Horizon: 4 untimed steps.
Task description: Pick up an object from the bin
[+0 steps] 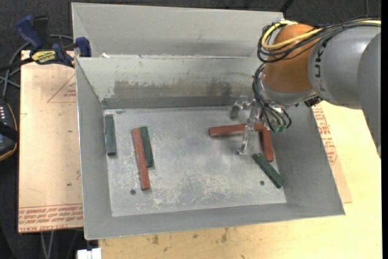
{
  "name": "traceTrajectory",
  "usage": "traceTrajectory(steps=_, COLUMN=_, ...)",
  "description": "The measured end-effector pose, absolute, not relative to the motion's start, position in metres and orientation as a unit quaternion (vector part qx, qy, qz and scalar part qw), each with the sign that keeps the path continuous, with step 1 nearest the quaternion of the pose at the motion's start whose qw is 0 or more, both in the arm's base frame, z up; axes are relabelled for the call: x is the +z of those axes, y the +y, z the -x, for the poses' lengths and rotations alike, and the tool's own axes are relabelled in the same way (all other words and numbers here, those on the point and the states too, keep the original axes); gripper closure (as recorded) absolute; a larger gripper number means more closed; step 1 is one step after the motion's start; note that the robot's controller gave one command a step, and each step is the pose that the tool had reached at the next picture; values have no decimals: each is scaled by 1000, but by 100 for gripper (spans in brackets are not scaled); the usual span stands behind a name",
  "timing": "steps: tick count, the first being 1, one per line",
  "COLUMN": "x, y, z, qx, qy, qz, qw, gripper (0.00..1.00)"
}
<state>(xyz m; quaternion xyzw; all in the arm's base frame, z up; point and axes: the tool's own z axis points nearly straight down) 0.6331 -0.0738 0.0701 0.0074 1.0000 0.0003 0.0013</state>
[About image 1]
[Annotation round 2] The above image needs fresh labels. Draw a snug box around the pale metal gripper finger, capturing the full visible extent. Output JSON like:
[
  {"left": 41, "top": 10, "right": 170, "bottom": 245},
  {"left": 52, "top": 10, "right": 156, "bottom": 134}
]
[
  {"left": 229, "top": 95, "right": 254, "bottom": 120},
  {"left": 236, "top": 121, "right": 256, "bottom": 156}
]

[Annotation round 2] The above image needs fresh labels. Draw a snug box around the red-brown flat block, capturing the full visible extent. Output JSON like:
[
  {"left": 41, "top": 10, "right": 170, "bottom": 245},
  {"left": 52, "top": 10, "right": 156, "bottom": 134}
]
[
  {"left": 208, "top": 123, "right": 265, "bottom": 138},
  {"left": 131, "top": 127, "right": 152, "bottom": 192},
  {"left": 259, "top": 127, "right": 275, "bottom": 163}
]

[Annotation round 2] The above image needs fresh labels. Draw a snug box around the dark green flat block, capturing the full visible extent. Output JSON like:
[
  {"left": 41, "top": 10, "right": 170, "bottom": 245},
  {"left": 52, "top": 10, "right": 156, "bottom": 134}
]
[
  {"left": 139, "top": 126, "right": 155, "bottom": 169},
  {"left": 104, "top": 113, "right": 118, "bottom": 157},
  {"left": 252, "top": 153, "right": 287, "bottom": 189}
]

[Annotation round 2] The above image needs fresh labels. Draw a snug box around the grey metal bin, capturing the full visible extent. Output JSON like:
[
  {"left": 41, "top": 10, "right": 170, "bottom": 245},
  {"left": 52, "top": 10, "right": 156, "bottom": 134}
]
[{"left": 71, "top": 2, "right": 346, "bottom": 241}]

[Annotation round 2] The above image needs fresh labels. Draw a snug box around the black cylinder on white bracket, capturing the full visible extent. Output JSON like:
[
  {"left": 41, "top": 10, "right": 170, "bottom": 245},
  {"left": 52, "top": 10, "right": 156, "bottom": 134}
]
[{"left": 304, "top": 96, "right": 323, "bottom": 108}]

